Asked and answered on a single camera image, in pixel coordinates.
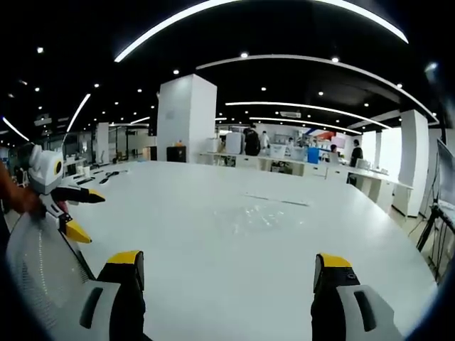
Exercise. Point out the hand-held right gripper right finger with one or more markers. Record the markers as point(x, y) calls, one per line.
point(355, 309)

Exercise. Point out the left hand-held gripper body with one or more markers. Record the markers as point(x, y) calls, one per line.
point(42, 170)

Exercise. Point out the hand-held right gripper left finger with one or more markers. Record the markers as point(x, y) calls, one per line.
point(106, 305)

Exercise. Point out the clear food packaging bag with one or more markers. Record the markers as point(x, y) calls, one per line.
point(277, 199)
point(257, 218)

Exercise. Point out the black tools row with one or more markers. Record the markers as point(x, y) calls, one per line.
point(106, 175)

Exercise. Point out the black cabinet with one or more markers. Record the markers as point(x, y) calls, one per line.
point(176, 154)

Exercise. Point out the black tripod stand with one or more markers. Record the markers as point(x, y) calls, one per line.
point(432, 227)

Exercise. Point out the blue storage box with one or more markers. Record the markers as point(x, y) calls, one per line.
point(313, 155)

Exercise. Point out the white storage container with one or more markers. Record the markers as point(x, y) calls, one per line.
point(234, 144)

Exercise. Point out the computer monitor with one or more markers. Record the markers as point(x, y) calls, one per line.
point(446, 177)

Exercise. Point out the clear storage bin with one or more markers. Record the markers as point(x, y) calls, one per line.
point(278, 152)

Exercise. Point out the ceiling air conditioner unit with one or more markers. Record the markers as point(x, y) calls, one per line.
point(290, 114)

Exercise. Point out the curved ceiling light strip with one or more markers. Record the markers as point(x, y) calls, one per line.
point(199, 17)

